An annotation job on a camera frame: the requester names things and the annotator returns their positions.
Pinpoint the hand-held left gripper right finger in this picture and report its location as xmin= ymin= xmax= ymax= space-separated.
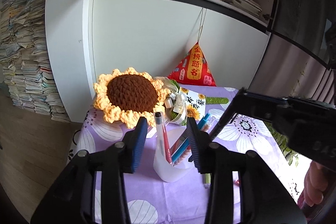
xmin=186 ymin=117 xmax=307 ymax=224

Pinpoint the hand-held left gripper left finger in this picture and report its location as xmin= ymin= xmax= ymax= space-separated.
xmin=30 ymin=116 xmax=148 ymax=224

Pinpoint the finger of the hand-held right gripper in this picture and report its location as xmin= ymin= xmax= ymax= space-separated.
xmin=209 ymin=87 xmax=289 ymax=140

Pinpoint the blue pen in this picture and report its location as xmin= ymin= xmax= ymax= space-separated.
xmin=171 ymin=113 xmax=212 ymax=161

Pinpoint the pink dotted pen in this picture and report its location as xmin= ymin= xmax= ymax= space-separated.
xmin=172 ymin=147 xmax=193 ymax=167

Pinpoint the red pen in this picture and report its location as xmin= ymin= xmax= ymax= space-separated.
xmin=155 ymin=112 xmax=173 ymax=165

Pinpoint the frosted plastic cup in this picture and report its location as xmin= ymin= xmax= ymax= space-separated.
xmin=153 ymin=126 xmax=196 ymax=183

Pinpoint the person's right hand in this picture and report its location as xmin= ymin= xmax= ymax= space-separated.
xmin=297 ymin=161 xmax=328 ymax=211

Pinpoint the olive green pen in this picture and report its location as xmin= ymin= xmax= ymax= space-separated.
xmin=202 ymin=173 xmax=212 ymax=189

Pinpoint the white ribbon bow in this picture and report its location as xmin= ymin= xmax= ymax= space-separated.
xmin=164 ymin=93 xmax=196 ymax=126

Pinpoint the sunflower greeting card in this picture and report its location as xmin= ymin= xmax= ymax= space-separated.
xmin=181 ymin=90 xmax=208 ymax=115

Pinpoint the purple floral tablecloth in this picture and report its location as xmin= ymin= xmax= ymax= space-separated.
xmin=76 ymin=84 xmax=307 ymax=224

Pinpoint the pale pink curtain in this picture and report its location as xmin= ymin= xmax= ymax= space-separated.
xmin=248 ymin=32 xmax=336 ymax=109

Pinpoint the crochet sunflower with green stem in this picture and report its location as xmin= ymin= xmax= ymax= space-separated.
xmin=93 ymin=67 xmax=229 ymax=128

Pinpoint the white patterned undercloth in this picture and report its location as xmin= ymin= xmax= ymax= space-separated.
xmin=69 ymin=130 xmax=309 ymax=205

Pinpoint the red pyramid pouch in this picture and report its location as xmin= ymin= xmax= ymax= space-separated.
xmin=167 ymin=42 xmax=217 ymax=87

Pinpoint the stack of worn books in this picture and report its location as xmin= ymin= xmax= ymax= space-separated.
xmin=223 ymin=0 xmax=263 ymax=17

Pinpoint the tall pile of papers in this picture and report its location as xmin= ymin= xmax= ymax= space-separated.
xmin=0 ymin=0 xmax=71 ymax=123

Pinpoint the hanging string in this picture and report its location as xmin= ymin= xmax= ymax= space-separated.
xmin=197 ymin=7 xmax=208 ymax=43

